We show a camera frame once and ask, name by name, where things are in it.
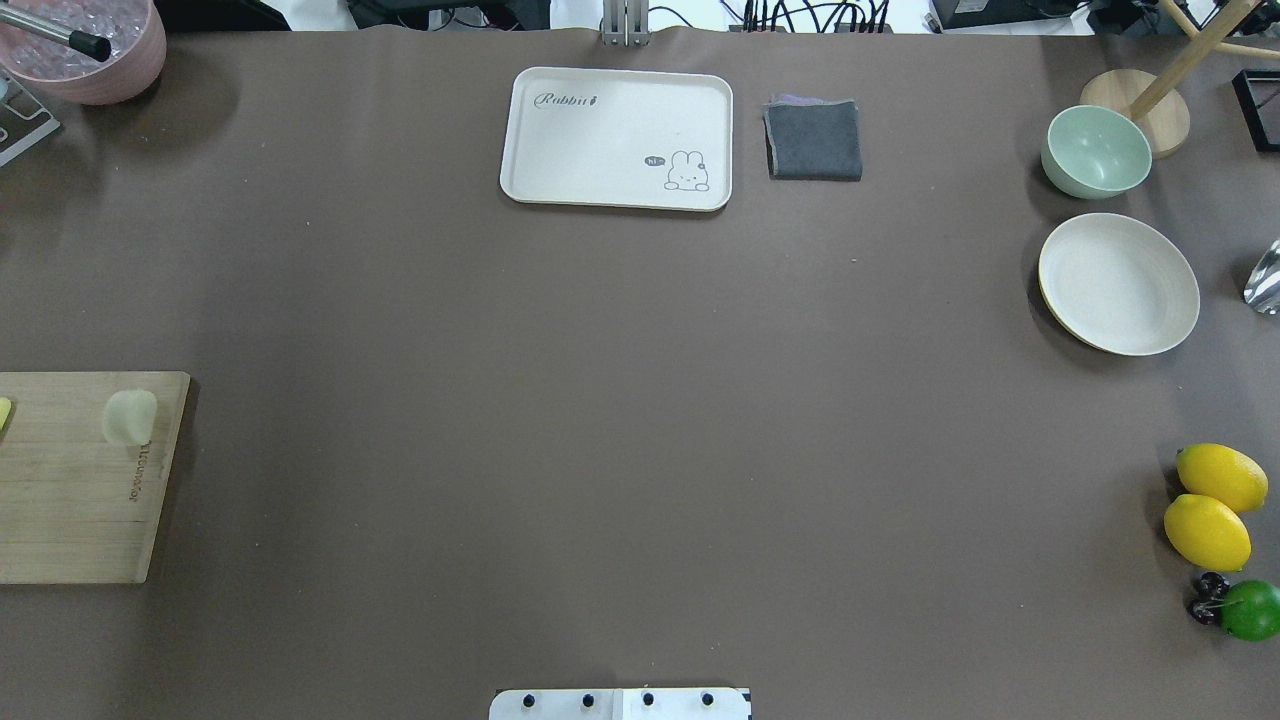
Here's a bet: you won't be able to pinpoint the cream round plate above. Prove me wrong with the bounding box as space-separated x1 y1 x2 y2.
1037 213 1201 357

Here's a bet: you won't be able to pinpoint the acrylic stand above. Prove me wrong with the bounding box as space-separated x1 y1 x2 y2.
1 72 61 167

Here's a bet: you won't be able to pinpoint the wooden cutting board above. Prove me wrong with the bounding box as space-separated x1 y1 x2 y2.
1 372 191 585

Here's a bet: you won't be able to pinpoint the steel scoop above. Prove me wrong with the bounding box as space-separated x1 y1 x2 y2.
1242 240 1280 315

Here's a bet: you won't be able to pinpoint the black square frame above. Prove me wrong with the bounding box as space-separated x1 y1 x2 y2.
1231 69 1279 152

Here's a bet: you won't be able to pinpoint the dark grey folded cloth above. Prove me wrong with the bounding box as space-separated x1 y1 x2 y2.
763 94 864 182

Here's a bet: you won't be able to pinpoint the cream rabbit tray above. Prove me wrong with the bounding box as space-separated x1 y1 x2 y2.
499 67 733 211

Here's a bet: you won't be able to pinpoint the yellow lemon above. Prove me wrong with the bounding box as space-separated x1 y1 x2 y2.
1164 493 1252 573
1175 443 1268 512

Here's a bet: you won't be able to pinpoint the black handled metal scoop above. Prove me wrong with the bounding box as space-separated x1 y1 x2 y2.
1 3 113 61

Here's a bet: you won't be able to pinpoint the yellow lemon upper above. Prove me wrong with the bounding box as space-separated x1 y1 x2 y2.
1175 443 1268 512

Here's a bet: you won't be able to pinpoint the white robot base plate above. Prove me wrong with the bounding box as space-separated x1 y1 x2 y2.
488 685 753 719

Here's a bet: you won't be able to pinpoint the green lime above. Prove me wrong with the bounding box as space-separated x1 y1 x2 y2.
1221 580 1279 642

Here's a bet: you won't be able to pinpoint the dark cherries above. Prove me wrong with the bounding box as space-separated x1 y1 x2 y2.
1187 571 1233 626

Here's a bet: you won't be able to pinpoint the aluminium frame post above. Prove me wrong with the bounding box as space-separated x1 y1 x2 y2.
599 0 652 47

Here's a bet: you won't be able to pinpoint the yellow lemon lower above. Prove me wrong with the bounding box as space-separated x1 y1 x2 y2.
1164 493 1252 573

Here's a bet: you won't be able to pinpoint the wooden cup stand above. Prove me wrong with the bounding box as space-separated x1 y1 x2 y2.
1079 1 1277 159

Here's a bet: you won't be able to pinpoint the mint green bowl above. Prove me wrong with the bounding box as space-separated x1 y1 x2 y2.
1039 105 1153 200

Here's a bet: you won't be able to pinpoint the pink ice bowl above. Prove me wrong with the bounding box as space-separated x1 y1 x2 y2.
3 1 166 105

